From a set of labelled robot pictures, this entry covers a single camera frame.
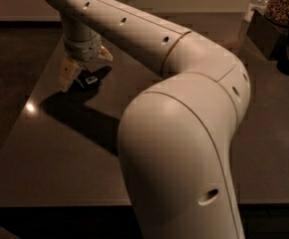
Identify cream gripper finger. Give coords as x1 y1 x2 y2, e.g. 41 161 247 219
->
98 46 114 61
59 56 82 93

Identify black rxbar chocolate bar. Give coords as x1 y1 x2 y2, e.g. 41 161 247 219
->
75 68 102 90

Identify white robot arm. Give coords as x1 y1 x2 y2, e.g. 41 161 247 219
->
45 0 251 239

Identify clear plastic bottle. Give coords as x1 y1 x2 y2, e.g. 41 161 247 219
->
243 0 268 23

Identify dark cabinet drawers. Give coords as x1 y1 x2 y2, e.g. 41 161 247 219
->
0 204 289 239

